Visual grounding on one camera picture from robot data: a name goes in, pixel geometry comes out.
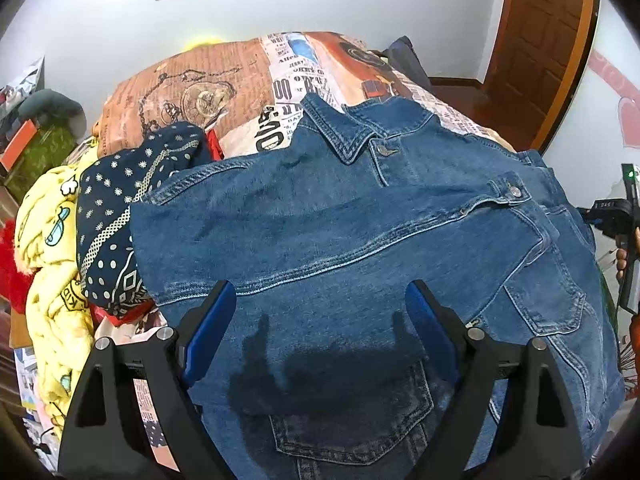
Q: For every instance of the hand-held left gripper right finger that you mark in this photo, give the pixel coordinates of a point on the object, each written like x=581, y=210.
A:
x=430, y=321

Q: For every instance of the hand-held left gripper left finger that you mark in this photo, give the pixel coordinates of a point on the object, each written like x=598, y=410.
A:
x=210, y=321

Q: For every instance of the blue denim jacket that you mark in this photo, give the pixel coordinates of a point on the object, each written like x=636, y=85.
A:
x=325, y=220

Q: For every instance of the person's right hand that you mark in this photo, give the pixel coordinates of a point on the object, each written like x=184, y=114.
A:
x=621, y=262

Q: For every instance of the white wardrobe sliding door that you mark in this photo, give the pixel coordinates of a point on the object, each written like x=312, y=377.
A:
x=600, y=100

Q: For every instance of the navy and red patterned scarf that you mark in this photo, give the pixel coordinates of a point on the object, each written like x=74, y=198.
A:
x=110, y=210

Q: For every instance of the yellow cartoon blanket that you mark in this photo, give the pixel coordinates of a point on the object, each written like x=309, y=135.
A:
x=50, y=270

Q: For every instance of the brown wooden door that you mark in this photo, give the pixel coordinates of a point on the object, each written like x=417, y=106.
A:
x=540, y=35

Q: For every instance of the stack of books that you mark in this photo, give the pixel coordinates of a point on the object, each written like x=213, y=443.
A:
x=30, y=375

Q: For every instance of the red plush cloth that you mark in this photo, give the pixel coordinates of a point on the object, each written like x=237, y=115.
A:
x=10, y=270

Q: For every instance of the newspaper print bed sheet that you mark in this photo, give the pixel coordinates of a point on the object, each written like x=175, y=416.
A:
x=240, y=70

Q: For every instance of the dark grey cloth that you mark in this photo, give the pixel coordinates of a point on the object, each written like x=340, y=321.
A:
x=407, y=55

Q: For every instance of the orange box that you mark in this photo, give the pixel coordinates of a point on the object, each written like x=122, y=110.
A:
x=20, y=142

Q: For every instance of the grey neck pillow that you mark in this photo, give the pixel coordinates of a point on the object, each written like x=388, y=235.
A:
x=50, y=102

